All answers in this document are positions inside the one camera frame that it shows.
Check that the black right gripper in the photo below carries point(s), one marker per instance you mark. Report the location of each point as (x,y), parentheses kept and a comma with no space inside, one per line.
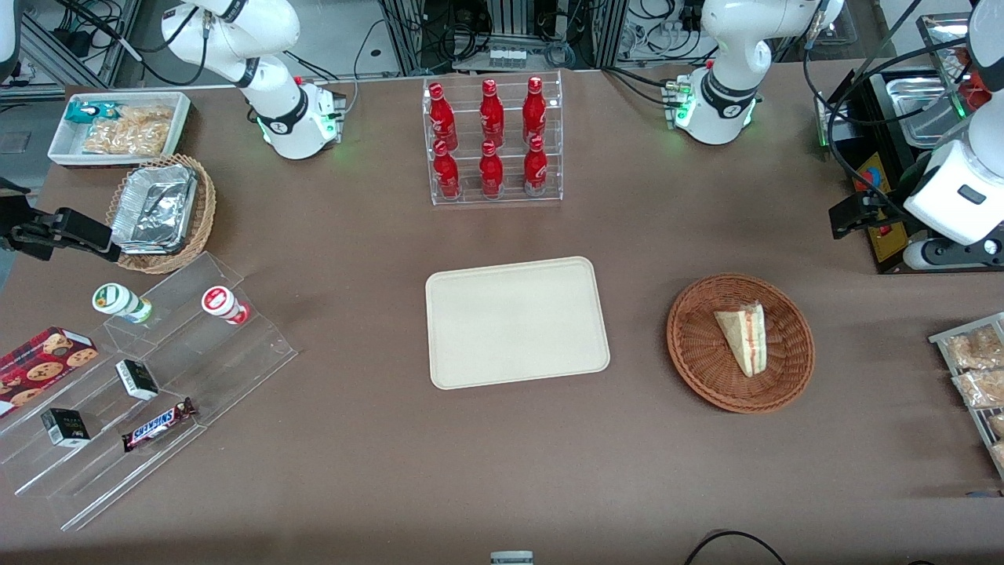
(16,223)

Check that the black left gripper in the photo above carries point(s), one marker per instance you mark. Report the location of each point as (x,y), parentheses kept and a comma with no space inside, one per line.
(885,202)

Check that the triangular sandwich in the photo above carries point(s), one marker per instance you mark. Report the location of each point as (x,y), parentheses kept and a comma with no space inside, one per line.
(743,337)

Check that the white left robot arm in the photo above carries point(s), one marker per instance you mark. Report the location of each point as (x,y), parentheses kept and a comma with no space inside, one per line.
(729,47)

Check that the aluminium foil tray stack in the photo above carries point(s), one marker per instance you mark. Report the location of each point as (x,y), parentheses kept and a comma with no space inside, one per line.
(153,208)

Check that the oval light wicker basket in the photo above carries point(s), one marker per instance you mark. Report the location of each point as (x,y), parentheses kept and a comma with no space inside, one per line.
(205,212)

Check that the tray of bagged snacks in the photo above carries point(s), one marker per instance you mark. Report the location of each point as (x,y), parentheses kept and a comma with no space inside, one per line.
(941,337)

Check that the round brown wicker basket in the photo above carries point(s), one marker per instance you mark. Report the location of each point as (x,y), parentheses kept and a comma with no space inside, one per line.
(706,353)

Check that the beige plastic serving tray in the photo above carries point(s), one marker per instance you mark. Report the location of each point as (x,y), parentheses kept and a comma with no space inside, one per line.
(510,322)

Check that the green lid yogurt cup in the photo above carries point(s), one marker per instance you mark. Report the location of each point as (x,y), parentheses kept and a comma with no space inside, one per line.
(118,300)

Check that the white rectangular snack bin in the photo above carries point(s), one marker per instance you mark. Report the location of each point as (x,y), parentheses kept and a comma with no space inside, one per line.
(67,145)

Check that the black food warmer machine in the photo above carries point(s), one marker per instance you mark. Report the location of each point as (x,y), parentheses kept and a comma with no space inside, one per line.
(878,118)

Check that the clear bag of crackers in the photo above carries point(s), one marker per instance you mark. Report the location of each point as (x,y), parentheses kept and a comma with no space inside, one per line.
(129,133)

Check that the green snack packet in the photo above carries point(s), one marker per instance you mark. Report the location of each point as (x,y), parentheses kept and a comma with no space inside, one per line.
(86,112)

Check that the steel warmer pan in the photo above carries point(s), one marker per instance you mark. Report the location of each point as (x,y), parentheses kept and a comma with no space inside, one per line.
(910,98)

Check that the red chocolate cookie box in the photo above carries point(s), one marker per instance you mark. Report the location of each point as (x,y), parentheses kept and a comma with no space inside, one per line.
(43,365)

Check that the red lid yogurt cup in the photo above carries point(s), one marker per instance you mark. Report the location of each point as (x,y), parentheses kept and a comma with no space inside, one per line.
(221,303)

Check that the small black box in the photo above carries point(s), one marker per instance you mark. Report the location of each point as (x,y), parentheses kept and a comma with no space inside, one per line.
(137,379)
(65,428)

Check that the clear bag of pastry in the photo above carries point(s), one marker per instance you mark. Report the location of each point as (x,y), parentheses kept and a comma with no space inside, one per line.
(973,348)
(980,388)

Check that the clear acrylic stepped display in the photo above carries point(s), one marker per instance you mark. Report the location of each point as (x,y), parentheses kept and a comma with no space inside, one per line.
(235,361)

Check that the snickers chocolate bar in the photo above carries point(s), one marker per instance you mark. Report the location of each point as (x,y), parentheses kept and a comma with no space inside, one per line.
(157,424)

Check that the red cola bottle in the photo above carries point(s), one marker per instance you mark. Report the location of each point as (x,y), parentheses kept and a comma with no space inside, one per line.
(446,174)
(442,118)
(534,110)
(536,169)
(492,114)
(491,173)

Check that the clear acrylic bottle rack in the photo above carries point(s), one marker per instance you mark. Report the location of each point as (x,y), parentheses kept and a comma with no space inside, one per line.
(494,200)

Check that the small grey white device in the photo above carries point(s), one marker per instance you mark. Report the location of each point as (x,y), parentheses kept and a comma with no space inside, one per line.
(511,558)

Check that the aluminium equipment frame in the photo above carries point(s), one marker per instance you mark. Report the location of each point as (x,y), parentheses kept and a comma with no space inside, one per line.
(510,23)

